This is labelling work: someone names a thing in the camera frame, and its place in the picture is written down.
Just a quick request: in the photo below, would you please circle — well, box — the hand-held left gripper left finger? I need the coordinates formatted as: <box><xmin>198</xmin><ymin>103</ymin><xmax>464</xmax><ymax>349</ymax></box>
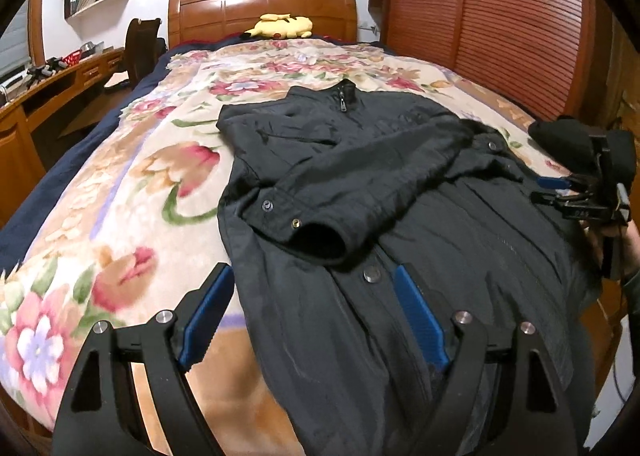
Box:
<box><xmin>52</xmin><ymin>263</ymin><xmax>236</xmax><ymax>456</ymax></box>

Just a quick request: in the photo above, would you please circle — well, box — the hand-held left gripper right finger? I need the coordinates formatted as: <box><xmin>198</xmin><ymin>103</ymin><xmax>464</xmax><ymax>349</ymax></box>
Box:
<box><xmin>394</xmin><ymin>263</ymin><xmax>581</xmax><ymax>456</ymax></box>

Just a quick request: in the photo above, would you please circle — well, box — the black jacket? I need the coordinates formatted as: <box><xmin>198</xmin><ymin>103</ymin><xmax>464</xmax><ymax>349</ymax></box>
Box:
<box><xmin>216</xmin><ymin>78</ymin><xmax>601</xmax><ymax>456</ymax></box>

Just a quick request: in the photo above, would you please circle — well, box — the person's right forearm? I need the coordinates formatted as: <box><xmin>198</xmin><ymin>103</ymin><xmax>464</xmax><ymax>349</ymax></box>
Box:
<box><xmin>619</xmin><ymin>236</ymin><xmax>640</xmax><ymax>339</ymax></box>

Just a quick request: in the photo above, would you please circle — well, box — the person's right hand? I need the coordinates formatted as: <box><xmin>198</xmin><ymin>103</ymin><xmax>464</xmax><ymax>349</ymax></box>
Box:
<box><xmin>581</xmin><ymin>220</ymin><xmax>640</xmax><ymax>283</ymax></box>

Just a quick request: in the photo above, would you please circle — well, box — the floral blanket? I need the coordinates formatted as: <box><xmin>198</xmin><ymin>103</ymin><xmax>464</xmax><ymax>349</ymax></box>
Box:
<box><xmin>0</xmin><ymin>37</ymin><xmax>576</xmax><ymax>439</ymax></box>

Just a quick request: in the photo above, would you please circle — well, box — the wooden louvered wardrobe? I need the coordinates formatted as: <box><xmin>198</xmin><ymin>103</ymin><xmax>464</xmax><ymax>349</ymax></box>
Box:
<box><xmin>368</xmin><ymin>0</ymin><xmax>618</xmax><ymax>139</ymax></box>

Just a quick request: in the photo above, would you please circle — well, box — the wooden desk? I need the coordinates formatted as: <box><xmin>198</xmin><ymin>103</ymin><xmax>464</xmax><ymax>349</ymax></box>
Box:
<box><xmin>0</xmin><ymin>46</ymin><xmax>127</xmax><ymax>229</ymax></box>

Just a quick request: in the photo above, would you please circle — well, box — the dark brown chair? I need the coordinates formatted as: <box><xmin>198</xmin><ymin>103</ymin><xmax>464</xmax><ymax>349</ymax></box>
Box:
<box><xmin>104</xmin><ymin>17</ymin><xmax>167</xmax><ymax>94</ymax></box>

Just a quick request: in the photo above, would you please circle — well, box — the black device on desk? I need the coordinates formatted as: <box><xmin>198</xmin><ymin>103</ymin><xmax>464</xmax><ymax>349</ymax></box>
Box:
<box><xmin>27</xmin><ymin>57</ymin><xmax>69</xmax><ymax>80</ymax></box>

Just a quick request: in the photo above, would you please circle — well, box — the yellow plush toy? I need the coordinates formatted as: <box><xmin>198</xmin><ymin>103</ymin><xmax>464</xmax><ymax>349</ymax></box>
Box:
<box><xmin>244</xmin><ymin>12</ymin><xmax>315</xmax><ymax>41</ymax></box>

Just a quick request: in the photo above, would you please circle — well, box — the wooden bed headboard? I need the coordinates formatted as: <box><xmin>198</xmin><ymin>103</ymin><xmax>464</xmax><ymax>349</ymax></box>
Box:
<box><xmin>167</xmin><ymin>0</ymin><xmax>359</xmax><ymax>50</ymax></box>

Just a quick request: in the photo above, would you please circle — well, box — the grey window blind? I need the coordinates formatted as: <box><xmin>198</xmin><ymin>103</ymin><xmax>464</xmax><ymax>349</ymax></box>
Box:
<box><xmin>0</xmin><ymin>10</ymin><xmax>32</xmax><ymax>85</ymax></box>

